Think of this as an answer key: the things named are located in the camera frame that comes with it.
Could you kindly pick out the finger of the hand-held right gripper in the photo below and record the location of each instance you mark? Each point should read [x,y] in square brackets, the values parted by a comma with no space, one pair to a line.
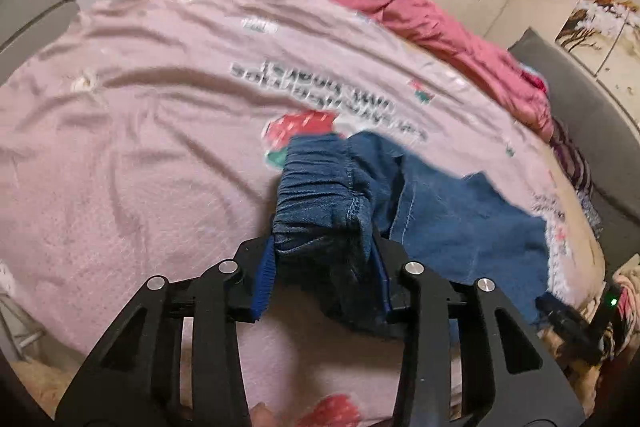
[565,319]

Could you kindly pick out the purple striped cloth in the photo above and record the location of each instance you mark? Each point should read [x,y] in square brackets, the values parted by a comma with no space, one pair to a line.
[575,167]

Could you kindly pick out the pink strawberry printed bedsheet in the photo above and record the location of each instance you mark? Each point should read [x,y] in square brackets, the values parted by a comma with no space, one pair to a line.
[150,157]

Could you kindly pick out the blue denim pants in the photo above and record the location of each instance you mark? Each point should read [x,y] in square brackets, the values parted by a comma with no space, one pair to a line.
[425,217]

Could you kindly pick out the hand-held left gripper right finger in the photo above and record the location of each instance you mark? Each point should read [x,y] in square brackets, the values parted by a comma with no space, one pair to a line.
[383,283]

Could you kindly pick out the tree wall painting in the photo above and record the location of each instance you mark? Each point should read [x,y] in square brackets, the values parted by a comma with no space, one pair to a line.
[595,22]

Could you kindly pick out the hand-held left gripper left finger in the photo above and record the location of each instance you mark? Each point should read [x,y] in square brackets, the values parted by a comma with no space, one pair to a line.
[265,278]

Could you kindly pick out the grey padded headboard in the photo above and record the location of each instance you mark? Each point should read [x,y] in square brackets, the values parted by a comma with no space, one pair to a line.
[575,107]

